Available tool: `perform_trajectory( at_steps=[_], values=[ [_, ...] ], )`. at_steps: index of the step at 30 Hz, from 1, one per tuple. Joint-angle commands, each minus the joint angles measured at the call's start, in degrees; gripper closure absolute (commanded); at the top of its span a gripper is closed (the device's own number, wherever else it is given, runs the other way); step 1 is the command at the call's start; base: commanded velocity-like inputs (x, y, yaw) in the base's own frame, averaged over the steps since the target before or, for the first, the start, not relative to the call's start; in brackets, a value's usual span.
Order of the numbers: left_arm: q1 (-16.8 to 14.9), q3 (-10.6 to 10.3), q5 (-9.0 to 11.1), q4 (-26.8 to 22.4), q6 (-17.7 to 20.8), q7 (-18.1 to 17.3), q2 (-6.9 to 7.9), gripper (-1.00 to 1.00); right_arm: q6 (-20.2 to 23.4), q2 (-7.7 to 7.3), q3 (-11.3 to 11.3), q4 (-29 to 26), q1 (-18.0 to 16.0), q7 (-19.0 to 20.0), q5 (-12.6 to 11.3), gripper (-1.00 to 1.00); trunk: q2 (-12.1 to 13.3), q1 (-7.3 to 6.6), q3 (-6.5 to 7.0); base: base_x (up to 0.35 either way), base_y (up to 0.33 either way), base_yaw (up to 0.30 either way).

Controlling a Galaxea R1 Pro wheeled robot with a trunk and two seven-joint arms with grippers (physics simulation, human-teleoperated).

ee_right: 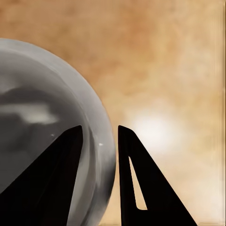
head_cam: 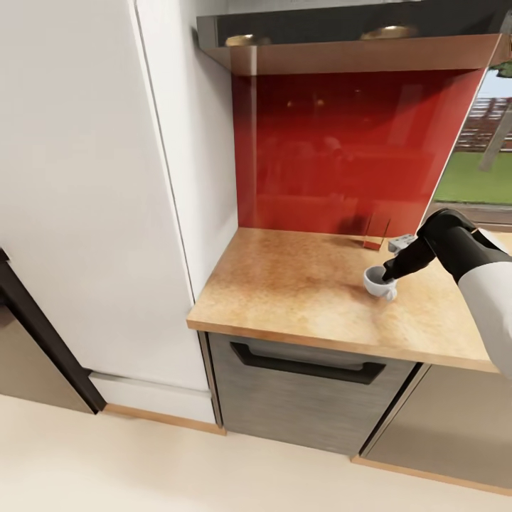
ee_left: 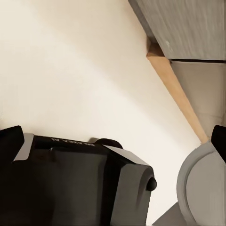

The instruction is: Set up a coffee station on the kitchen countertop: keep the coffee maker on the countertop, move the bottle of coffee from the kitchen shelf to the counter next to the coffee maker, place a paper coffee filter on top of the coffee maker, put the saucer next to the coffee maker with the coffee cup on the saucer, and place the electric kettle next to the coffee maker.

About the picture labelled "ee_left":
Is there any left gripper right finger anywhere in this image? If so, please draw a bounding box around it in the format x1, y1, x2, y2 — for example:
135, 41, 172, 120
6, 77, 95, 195
211, 125, 226, 163

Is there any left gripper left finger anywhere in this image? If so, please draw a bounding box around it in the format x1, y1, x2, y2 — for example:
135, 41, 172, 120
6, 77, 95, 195
0, 125, 24, 181

